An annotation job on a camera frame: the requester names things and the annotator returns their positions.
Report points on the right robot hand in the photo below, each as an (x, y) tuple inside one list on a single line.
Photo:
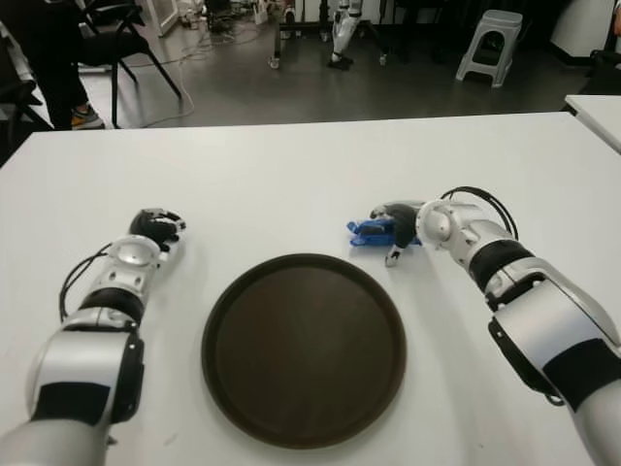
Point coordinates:
[(403, 223)]

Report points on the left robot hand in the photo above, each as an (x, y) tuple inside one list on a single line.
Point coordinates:
[(150, 225)]

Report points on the blue Oreo cookie packet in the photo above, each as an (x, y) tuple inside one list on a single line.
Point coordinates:
[(364, 227)]

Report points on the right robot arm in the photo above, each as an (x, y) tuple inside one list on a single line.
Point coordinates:
[(533, 301)]

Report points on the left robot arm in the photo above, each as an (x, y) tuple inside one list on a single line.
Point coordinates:
[(82, 364)]

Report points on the round dark brown tray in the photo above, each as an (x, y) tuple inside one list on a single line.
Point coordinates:
[(303, 349)]

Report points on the standing person in black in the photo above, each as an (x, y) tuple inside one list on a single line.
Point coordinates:
[(53, 73)]

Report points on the black folding chair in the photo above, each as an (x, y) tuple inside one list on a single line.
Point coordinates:
[(116, 46)]

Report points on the white humanoid robot leg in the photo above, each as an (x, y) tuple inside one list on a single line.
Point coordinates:
[(342, 29)]

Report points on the white framed board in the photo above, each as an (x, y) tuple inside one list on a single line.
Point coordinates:
[(167, 19)]

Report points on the grey plastic stool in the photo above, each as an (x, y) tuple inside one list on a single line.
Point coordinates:
[(495, 24)]

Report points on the white side table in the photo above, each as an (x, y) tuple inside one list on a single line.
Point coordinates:
[(599, 114)]

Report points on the black bag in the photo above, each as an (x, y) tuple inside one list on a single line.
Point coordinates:
[(601, 73)]

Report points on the black wheeled metal frame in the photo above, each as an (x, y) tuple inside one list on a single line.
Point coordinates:
[(276, 34)]

